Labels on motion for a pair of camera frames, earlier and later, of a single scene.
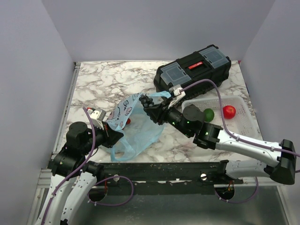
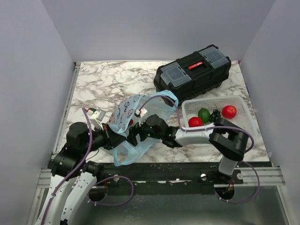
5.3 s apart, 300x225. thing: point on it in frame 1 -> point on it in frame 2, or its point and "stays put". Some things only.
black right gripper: (158, 112) -> (133, 131)
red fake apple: (228, 111) stays put
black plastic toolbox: (210, 63) stays put
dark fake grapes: (146, 101) -> (215, 115)
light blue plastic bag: (140, 131) stays put
